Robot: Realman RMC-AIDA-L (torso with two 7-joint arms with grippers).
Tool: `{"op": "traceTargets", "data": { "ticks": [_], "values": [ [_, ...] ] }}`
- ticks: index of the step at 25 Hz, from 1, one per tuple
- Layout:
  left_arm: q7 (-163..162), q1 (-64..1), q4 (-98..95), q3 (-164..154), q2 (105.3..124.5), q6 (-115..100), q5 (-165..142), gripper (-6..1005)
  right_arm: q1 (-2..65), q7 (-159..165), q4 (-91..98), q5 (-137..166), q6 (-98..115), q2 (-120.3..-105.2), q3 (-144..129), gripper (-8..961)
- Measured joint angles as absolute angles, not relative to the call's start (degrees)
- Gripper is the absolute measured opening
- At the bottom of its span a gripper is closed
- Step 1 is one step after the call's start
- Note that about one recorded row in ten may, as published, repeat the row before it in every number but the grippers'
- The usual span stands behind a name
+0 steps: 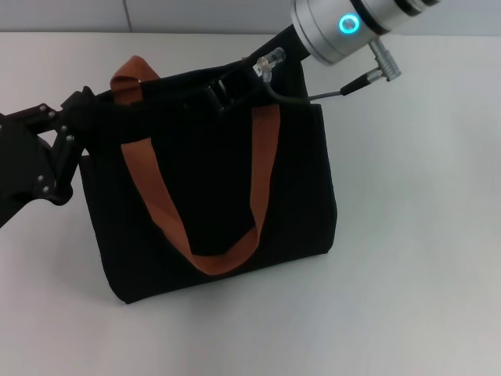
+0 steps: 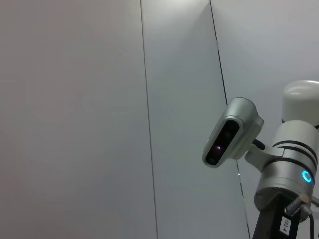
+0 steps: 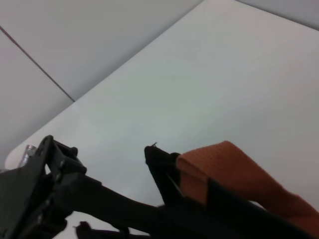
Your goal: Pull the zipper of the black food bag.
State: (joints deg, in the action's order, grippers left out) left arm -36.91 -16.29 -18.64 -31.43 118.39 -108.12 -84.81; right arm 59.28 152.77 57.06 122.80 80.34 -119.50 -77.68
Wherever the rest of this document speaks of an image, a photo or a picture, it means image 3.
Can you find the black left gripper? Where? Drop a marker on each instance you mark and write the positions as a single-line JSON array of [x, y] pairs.
[[15, 199]]

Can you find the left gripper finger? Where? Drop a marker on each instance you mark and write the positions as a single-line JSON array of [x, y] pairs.
[[99, 196]]

